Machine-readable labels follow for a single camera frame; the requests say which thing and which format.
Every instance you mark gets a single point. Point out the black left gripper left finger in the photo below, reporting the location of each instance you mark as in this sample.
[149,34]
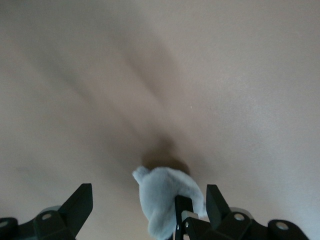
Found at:
[72,212]

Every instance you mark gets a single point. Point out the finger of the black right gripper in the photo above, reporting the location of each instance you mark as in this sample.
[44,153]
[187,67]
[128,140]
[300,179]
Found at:
[183,205]

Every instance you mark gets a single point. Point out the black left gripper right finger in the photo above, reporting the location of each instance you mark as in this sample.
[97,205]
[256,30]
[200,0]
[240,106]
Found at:
[222,222]

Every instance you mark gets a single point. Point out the grey plush toy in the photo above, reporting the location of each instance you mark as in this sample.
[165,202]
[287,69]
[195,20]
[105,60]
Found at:
[157,195]

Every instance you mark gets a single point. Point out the brown table cover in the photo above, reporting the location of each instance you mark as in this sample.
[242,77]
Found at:
[160,50]

